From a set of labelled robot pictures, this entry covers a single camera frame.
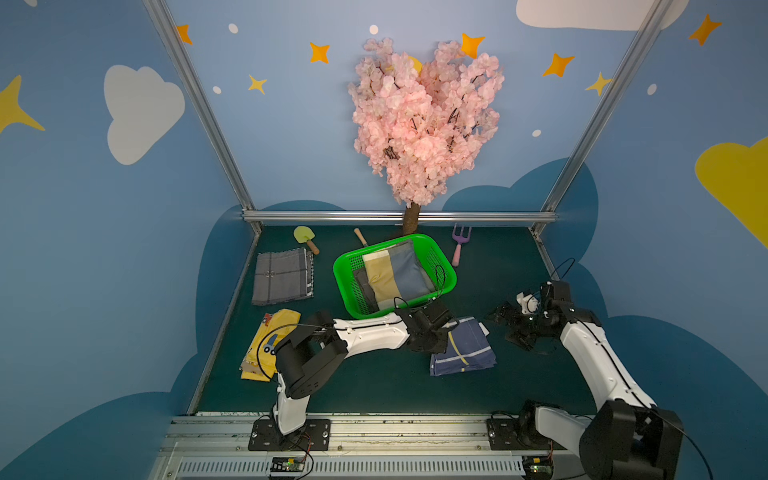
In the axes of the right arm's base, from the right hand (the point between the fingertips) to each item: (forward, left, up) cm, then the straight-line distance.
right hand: (500, 322), depth 84 cm
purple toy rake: (+42, +6, -11) cm, 44 cm away
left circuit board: (-36, +54, -11) cm, 66 cm away
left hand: (-5, +15, -5) cm, 16 cm away
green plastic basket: (+20, +14, -5) cm, 25 cm away
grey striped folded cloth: (+19, +72, -10) cm, 75 cm away
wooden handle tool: (+39, +45, -9) cm, 60 cm away
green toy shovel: (+39, +69, -9) cm, 80 cm away
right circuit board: (-32, -7, -13) cm, 36 cm away
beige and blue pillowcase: (+20, +30, -7) cm, 37 cm away
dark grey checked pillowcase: (+13, +41, -8) cm, 44 cm away
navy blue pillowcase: (-4, +7, -10) cm, 13 cm away
